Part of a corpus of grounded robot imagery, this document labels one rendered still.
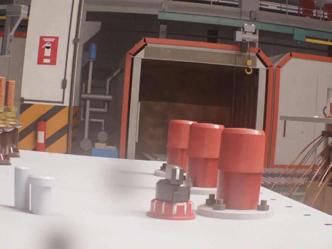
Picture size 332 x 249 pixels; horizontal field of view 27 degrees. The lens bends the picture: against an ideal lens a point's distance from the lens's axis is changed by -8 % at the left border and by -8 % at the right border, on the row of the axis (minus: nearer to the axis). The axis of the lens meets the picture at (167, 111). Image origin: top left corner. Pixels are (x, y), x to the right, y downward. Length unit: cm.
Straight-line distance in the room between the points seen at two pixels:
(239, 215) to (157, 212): 12
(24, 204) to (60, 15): 1080
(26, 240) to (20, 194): 23
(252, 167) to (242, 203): 6
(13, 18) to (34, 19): 1037
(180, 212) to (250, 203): 12
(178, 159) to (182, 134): 6
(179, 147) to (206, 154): 33
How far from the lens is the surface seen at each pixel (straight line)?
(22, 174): 99
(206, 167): 142
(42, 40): 1171
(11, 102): 195
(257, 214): 108
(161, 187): 105
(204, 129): 141
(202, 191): 139
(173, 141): 175
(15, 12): 139
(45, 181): 96
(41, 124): 1151
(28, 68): 1170
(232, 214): 107
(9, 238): 77
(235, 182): 109
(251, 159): 109
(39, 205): 97
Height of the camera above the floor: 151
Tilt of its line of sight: level
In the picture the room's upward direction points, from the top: 4 degrees clockwise
